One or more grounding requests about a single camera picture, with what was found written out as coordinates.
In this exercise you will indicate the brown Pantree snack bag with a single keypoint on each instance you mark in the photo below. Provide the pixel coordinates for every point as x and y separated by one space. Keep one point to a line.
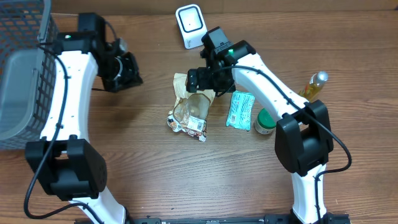
190 110

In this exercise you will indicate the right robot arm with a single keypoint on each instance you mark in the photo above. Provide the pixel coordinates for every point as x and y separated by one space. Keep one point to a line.
303 139

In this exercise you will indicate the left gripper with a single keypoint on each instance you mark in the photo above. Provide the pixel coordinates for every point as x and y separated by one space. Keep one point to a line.
123 82

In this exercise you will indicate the white barcode scanner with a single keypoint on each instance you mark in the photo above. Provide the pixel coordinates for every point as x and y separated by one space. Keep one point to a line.
192 25

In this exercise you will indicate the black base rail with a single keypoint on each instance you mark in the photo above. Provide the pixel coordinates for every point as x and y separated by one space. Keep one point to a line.
329 218

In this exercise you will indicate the yellow drink bottle silver cap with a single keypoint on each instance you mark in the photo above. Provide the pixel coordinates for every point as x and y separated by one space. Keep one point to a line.
314 86

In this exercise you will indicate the green lid white jar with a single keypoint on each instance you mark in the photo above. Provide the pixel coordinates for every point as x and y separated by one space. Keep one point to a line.
264 123

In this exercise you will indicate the dark grey plastic basket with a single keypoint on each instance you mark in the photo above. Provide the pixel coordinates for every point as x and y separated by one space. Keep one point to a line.
27 70

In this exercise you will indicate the teal snack packet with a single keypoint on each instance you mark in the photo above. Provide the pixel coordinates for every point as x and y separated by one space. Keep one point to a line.
240 110

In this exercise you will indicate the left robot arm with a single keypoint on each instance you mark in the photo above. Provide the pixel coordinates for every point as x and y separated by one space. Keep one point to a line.
64 162

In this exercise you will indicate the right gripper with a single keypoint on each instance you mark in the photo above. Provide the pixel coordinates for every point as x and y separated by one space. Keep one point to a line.
204 74

